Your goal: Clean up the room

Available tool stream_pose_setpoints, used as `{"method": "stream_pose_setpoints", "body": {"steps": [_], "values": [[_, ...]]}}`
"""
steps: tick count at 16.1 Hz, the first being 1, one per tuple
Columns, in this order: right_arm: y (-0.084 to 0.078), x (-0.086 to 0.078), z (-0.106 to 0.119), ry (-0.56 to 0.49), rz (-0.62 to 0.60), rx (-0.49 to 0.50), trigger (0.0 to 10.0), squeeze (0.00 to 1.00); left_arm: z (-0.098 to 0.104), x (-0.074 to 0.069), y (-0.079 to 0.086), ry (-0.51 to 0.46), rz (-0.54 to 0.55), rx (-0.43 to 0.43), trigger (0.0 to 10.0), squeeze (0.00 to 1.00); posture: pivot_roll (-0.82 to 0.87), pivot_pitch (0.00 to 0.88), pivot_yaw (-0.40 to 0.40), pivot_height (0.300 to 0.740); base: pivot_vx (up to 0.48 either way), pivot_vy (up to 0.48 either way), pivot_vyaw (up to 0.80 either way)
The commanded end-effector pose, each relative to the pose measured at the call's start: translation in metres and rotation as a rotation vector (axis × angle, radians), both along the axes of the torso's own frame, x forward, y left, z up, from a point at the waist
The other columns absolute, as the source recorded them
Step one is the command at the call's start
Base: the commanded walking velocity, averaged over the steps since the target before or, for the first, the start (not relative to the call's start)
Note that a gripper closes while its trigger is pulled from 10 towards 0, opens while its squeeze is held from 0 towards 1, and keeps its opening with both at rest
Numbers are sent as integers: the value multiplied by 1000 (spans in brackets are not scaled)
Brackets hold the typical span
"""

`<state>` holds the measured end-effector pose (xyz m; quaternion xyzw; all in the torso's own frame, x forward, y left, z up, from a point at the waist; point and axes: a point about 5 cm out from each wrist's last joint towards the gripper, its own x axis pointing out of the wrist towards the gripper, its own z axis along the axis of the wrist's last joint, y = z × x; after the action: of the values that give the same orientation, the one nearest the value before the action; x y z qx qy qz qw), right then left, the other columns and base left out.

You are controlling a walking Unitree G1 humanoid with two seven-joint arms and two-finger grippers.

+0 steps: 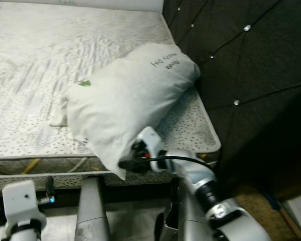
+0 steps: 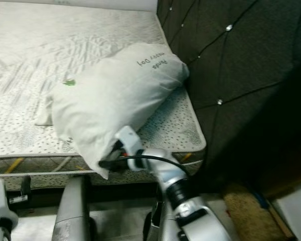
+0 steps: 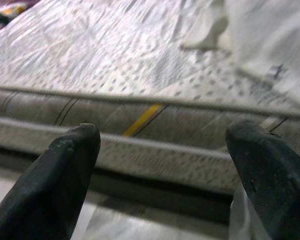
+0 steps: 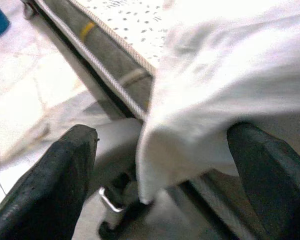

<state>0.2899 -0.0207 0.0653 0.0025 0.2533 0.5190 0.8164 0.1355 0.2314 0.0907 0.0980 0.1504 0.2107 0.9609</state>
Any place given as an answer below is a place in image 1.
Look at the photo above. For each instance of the robot leg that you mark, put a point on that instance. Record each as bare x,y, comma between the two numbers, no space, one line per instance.
183,221
93,216

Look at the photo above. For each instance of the dark tufted headboard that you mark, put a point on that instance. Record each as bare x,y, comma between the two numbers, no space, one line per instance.
251,60

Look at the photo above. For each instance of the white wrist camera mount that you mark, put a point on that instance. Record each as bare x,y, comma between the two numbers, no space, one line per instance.
22,198
150,138

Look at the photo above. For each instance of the white quilted mattress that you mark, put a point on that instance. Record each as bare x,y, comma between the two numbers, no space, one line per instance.
40,50

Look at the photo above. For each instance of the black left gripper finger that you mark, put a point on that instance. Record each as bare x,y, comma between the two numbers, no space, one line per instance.
50,186

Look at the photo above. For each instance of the brown coir doormat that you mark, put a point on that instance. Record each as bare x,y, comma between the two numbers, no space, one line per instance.
256,211

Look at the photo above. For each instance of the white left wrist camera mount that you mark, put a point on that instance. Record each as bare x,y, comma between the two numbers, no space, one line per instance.
22,198

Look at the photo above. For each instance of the robot right leg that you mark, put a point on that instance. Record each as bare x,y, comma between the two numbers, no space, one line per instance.
183,221

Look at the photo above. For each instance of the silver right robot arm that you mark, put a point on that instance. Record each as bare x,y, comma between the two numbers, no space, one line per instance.
190,168

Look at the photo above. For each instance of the robot left leg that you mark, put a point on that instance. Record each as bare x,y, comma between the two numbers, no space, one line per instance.
93,216

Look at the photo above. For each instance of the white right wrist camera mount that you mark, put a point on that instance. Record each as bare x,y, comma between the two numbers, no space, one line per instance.
150,138

